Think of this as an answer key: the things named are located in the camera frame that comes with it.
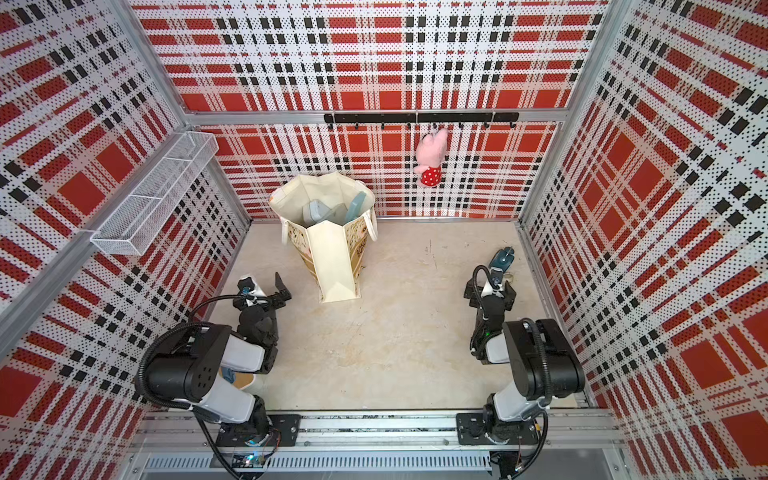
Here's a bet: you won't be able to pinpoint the cream floral canvas bag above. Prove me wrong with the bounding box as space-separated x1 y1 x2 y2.
269 172 378 303

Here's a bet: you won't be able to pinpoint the teal pencil case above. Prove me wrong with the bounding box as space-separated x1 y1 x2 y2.
344 192 367 224

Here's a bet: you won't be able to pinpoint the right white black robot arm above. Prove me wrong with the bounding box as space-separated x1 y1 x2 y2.
457 265 586 445

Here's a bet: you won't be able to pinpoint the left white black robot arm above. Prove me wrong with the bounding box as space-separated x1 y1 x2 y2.
135 274 299 447

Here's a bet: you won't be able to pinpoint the light blue box in bag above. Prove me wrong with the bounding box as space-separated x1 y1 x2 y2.
302 200 348 228

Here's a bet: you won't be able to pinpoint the teal alarm clock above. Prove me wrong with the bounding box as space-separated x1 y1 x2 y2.
488 247 515 274

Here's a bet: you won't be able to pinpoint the white box wooden lid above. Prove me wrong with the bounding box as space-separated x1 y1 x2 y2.
220 367 256 390

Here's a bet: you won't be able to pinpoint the pink plush pig toy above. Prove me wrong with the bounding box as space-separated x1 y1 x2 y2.
414 129 448 188

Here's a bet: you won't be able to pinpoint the white wire mesh shelf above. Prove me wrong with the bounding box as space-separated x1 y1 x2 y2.
91 131 218 256

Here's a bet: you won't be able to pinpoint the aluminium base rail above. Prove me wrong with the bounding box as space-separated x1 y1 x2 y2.
118 408 632 479

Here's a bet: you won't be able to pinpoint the black wall hook rail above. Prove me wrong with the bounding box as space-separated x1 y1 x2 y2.
323 111 520 128

